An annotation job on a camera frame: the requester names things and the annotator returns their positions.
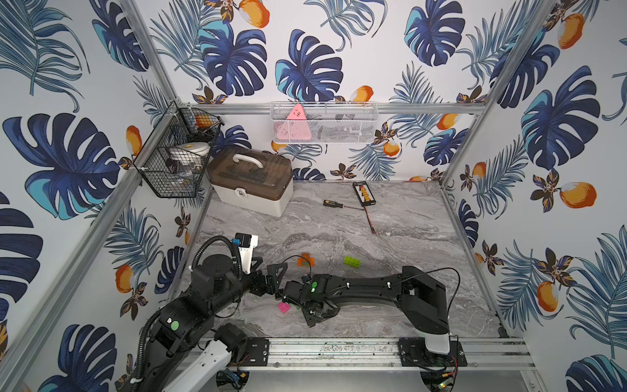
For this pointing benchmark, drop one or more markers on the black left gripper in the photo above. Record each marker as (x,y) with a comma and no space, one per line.
(267,280)

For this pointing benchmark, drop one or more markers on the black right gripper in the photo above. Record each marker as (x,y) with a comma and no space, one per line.
(309,321)

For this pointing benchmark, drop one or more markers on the orange lego plate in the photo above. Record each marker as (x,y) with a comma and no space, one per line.
(305,260)

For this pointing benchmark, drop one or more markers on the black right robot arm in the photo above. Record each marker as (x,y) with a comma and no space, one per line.
(420,297)

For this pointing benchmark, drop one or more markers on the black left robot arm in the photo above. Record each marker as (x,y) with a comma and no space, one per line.
(218,280)

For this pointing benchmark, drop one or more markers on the pink lego brick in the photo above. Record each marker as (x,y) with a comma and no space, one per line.
(284,307)

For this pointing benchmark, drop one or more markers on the lime green long lego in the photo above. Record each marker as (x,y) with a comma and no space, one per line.
(351,261)

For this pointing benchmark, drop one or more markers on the black yellow screwdriver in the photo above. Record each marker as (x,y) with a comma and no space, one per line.
(333,204)

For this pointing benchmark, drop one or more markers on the white box brown lid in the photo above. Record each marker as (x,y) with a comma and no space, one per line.
(252,180)

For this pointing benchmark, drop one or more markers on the black board yellow connectors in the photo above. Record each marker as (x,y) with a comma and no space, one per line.
(364,194)

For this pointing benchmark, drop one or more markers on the white object in basket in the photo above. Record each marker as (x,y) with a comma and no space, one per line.
(189,152)

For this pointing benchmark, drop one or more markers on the pink triangle card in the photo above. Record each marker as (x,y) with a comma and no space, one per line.
(295,128)

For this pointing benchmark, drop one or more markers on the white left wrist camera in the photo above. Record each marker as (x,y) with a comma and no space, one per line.
(246,244)

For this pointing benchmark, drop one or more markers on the black wire basket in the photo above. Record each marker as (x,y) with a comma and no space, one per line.
(168,178)

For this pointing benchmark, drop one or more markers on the clear wall shelf tray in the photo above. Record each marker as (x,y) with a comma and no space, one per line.
(332,123)

